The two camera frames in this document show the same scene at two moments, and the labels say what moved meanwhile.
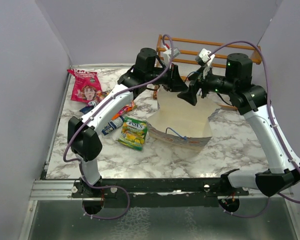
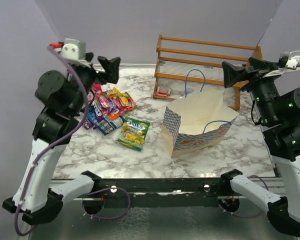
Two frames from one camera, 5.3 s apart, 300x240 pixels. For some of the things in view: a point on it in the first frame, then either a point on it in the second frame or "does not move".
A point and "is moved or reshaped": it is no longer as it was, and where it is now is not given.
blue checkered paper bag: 180,122 is moved or reshaped
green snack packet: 133,133 does not move
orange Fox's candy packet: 127,108 does not move
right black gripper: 190,94 → 232,74
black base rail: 162,192 does not move
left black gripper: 174,82 → 111,67
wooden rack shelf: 182,53 does not move
